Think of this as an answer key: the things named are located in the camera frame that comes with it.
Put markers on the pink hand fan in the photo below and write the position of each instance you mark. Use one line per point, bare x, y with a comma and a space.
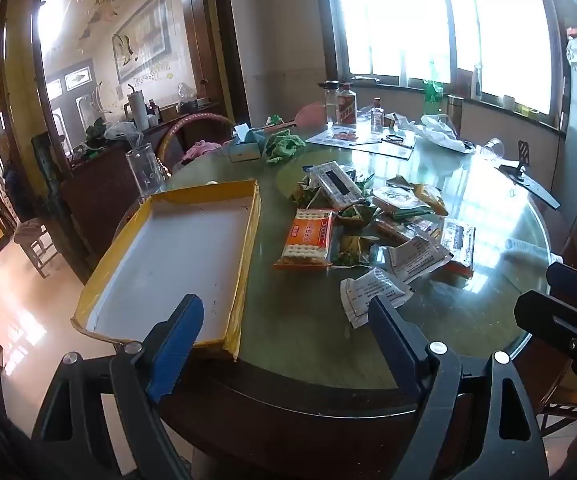
311, 114

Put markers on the round-print snack packet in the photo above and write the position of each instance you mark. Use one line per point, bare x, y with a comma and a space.
398, 200

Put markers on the pink hula hoop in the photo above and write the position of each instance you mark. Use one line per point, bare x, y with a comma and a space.
178, 125

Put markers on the steel thermos flask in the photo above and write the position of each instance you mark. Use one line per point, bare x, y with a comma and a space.
455, 115

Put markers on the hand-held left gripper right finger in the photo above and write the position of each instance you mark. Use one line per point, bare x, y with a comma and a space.
393, 340

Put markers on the orange-yellow snack packet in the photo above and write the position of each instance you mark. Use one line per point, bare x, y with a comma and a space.
431, 197

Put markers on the white red-label liquor bottle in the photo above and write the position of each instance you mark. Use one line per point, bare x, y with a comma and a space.
347, 107

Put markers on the white cup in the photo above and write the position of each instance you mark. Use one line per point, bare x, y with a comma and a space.
508, 102

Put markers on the wooden stool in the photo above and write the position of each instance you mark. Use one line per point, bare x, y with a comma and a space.
33, 240

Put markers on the teal tissue box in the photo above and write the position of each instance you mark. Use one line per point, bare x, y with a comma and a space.
246, 145

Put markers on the yellow cardboard box tray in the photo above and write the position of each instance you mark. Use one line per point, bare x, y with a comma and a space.
168, 265

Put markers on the orange cracker packet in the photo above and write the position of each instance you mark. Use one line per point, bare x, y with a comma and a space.
307, 237

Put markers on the green plastic bottle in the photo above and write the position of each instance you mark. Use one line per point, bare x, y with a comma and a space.
433, 92

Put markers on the black phone stand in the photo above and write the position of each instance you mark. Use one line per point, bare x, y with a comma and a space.
528, 180

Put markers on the clear glass jar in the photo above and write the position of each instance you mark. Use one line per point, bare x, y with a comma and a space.
332, 105

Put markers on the green cloth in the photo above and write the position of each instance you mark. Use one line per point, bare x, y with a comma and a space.
283, 146

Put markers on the pink cloth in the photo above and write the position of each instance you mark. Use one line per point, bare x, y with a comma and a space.
201, 150

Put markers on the clear plastic bag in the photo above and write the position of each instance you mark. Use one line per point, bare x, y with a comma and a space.
123, 131

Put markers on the black eyeglasses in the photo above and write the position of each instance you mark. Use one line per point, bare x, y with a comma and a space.
394, 138

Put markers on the framed wall picture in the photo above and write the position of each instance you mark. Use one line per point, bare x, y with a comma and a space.
143, 35

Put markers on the printed paper placemat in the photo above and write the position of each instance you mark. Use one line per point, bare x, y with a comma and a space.
353, 140

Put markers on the overturned clear glass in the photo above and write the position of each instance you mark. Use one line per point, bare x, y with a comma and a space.
492, 149

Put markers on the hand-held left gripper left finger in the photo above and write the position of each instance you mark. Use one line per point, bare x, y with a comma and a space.
178, 342

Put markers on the small clear bottle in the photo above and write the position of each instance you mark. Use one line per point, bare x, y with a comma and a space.
377, 117

